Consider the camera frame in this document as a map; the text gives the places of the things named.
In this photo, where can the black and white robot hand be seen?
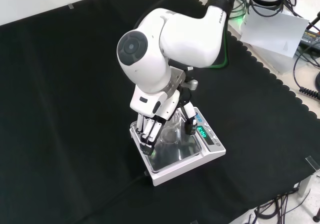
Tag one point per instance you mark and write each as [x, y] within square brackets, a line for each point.
[150, 104]

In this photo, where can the clear glass beaker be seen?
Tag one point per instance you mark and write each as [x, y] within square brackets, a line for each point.
[172, 131]

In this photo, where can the white electronic balance steel pan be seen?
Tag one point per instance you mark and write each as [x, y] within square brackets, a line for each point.
[212, 156]

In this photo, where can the black bench cloth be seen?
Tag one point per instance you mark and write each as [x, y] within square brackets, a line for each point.
[62, 109]

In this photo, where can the small grey tape strip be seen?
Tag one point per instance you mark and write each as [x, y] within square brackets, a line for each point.
[71, 6]

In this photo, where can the pale white board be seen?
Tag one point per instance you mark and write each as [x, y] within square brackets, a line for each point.
[272, 29]

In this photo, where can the black power adapter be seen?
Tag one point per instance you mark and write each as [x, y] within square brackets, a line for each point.
[311, 38]

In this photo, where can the metal bench leg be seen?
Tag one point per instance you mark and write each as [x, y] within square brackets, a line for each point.
[306, 185]

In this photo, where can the clear plastic bracket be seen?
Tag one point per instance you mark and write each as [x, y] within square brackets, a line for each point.
[312, 162]

